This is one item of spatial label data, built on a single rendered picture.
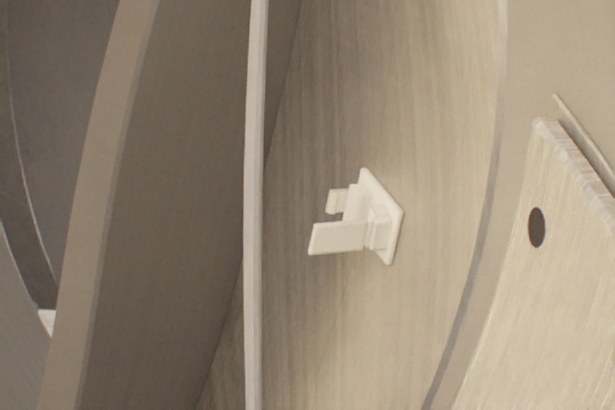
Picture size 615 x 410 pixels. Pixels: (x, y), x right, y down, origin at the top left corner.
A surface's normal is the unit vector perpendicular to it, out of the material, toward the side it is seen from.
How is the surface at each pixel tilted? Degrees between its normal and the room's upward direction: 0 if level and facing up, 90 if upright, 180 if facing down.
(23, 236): 46
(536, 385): 90
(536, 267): 90
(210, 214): 119
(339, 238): 115
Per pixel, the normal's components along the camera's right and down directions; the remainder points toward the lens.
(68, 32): 0.43, -0.32
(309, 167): -0.88, 0.07
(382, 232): 0.44, 0.50
